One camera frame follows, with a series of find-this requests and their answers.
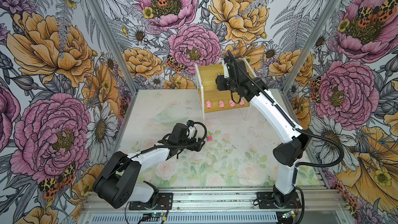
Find pink car green roof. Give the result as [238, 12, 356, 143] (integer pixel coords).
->
[206, 131, 212, 142]

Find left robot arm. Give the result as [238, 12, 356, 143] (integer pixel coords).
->
[92, 120, 207, 209]

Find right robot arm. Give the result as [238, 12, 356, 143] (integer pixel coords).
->
[216, 56, 309, 208]

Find two-tier bamboo shelf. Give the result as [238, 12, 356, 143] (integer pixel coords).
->
[195, 64, 259, 129]

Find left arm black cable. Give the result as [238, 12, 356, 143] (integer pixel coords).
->
[130, 120, 208, 162]

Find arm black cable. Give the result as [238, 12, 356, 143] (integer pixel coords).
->
[130, 120, 208, 162]
[226, 49, 345, 168]

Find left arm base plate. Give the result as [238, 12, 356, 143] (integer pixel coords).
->
[128, 193, 174, 211]

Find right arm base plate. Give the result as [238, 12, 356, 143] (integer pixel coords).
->
[253, 191, 302, 209]

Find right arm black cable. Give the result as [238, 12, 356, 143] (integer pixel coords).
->
[226, 49, 345, 168]

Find left aluminium corner post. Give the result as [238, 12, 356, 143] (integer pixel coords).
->
[73, 0, 139, 94]

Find aluminium corner post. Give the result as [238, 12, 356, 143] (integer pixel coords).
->
[282, 0, 341, 93]
[73, 0, 139, 94]

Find right aluminium corner post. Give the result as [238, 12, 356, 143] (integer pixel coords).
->
[282, 0, 341, 93]

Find aluminium front rail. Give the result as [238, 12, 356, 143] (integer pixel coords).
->
[79, 187, 355, 224]

